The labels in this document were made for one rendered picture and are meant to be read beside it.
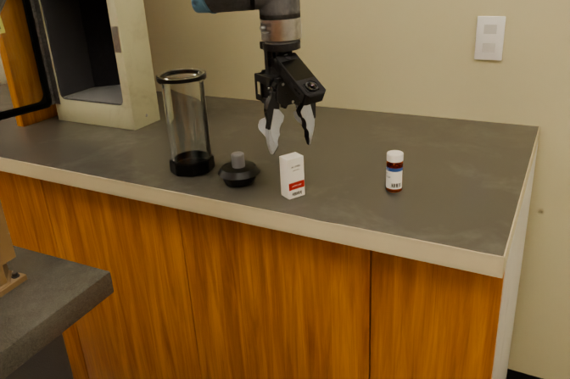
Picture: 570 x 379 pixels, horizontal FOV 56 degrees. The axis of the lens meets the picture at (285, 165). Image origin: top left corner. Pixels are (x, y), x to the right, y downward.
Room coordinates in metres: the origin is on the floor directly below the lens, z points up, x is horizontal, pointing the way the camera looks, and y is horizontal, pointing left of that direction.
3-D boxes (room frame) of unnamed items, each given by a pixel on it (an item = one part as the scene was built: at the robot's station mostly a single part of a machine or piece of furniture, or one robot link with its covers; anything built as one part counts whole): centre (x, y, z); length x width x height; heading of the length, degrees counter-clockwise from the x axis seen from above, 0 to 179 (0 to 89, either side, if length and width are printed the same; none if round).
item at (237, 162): (1.07, 0.10, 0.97); 0.09 x 0.09 x 0.07
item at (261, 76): (1.02, 0.00, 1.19); 0.09 x 0.08 x 0.12; 32
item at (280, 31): (1.01, 0.00, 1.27); 0.08 x 0.08 x 0.05
